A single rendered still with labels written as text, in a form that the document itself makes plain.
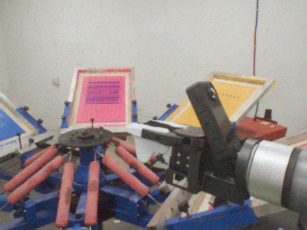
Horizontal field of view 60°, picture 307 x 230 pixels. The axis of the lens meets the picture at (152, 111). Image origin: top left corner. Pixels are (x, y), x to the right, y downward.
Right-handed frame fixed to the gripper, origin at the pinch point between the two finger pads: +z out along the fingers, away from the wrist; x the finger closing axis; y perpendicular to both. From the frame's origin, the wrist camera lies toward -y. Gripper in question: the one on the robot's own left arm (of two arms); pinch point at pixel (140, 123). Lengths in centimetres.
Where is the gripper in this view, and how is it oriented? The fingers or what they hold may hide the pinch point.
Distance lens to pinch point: 47.1
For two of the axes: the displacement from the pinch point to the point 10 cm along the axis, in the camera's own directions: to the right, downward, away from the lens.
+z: -7.9, -1.6, 6.0
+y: -0.8, 9.9, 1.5
